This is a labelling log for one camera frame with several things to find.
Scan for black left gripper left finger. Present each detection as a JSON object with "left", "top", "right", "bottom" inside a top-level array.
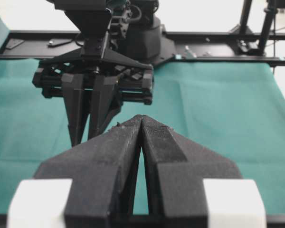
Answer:
[{"left": 34, "top": 115, "right": 142, "bottom": 228}]

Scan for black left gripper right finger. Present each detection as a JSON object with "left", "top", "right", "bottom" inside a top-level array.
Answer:
[{"left": 141, "top": 115, "right": 242, "bottom": 228}]

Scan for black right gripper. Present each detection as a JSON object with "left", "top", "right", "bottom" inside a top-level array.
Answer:
[{"left": 32, "top": 32, "right": 154, "bottom": 146}]

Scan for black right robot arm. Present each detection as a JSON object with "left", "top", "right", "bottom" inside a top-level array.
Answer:
[{"left": 32, "top": 0, "right": 176, "bottom": 146}]

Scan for green table mat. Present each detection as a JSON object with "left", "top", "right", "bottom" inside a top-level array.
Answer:
[{"left": 0, "top": 0, "right": 285, "bottom": 217}]

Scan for black tripod stand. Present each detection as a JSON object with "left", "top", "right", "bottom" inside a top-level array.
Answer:
[{"left": 229, "top": 0, "right": 285, "bottom": 56}]

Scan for black aluminium frame rail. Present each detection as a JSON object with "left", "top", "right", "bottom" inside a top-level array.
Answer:
[{"left": 0, "top": 30, "right": 285, "bottom": 67}]

